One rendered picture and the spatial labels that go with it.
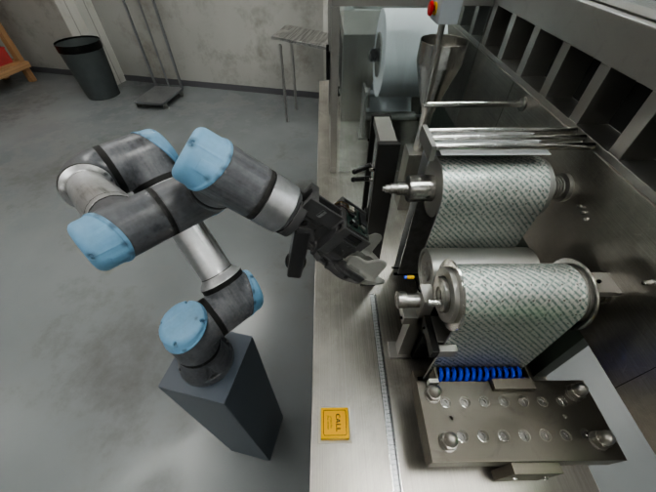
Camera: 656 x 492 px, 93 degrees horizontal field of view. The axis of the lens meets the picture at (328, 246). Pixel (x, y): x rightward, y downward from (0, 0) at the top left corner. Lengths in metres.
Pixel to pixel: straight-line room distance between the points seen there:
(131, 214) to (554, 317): 0.74
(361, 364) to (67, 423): 1.70
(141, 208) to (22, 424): 2.03
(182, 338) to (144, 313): 1.59
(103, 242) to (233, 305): 0.45
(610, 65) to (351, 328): 0.87
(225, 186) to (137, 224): 0.13
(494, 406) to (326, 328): 0.48
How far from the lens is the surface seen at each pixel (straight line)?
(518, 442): 0.88
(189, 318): 0.83
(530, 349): 0.87
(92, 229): 0.48
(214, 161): 0.40
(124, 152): 0.84
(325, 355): 0.97
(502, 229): 0.87
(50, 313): 2.76
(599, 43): 0.97
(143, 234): 0.47
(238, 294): 0.85
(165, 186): 0.49
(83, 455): 2.17
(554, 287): 0.74
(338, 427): 0.89
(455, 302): 0.65
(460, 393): 0.86
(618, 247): 0.84
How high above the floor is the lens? 1.80
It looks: 47 degrees down
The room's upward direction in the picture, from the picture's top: straight up
